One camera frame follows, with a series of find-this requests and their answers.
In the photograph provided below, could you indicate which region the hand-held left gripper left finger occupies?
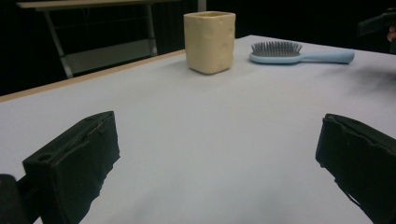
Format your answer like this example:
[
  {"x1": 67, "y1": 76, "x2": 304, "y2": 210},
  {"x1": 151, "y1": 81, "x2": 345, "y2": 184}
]
[{"x1": 21, "y1": 110, "x2": 121, "y2": 224}]

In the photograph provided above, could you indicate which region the grey metal stand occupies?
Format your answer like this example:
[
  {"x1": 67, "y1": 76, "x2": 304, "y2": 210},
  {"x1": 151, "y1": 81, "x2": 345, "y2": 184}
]
[{"x1": 16, "y1": 0, "x2": 208, "y2": 79}]

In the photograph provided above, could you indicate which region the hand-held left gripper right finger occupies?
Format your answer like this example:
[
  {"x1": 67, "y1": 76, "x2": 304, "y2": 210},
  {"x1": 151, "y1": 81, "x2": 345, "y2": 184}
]
[{"x1": 315, "y1": 113, "x2": 396, "y2": 224}]

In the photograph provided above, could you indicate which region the yellow square cup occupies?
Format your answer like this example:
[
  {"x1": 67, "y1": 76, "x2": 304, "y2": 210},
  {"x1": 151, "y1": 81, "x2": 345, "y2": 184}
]
[{"x1": 183, "y1": 10, "x2": 236, "y2": 76}]

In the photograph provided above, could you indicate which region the light blue hairbrush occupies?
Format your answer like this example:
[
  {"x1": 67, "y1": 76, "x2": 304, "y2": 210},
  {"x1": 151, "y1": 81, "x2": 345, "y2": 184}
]
[{"x1": 248, "y1": 40, "x2": 356, "y2": 65}]

